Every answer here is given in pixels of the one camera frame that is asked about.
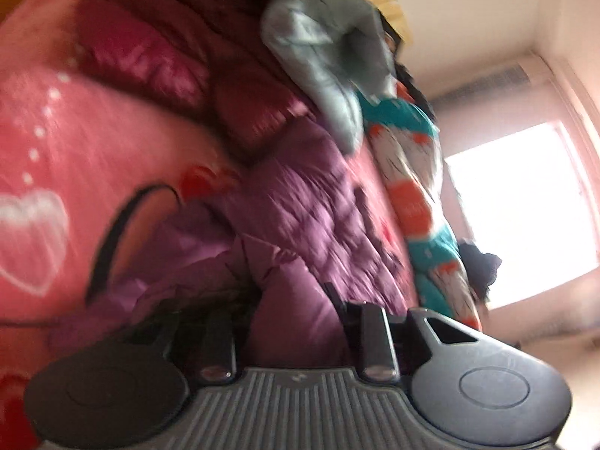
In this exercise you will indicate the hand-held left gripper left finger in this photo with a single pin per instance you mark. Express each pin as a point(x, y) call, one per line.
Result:
point(218, 333)

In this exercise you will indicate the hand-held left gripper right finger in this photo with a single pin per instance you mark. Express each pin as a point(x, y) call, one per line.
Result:
point(335, 300)

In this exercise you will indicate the purple quilted down jacket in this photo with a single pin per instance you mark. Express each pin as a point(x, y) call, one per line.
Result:
point(304, 206)

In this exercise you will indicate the dark cloth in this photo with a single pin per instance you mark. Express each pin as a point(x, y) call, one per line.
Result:
point(478, 267)

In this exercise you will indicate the teal orange rabbit blanket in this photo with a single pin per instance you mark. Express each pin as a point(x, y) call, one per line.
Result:
point(408, 159)

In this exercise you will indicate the window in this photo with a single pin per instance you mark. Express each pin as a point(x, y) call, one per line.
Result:
point(515, 215)

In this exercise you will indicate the pink printed bed blanket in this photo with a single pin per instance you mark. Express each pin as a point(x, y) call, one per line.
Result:
point(70, 140)

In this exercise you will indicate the grey curtain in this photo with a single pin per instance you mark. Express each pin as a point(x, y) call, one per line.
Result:
point(483, 82)

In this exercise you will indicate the light blue down jacket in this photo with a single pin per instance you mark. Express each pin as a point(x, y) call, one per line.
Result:
point(309, 28)

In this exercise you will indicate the dark red down jacket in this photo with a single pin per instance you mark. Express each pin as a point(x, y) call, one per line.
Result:
point(187, 33)

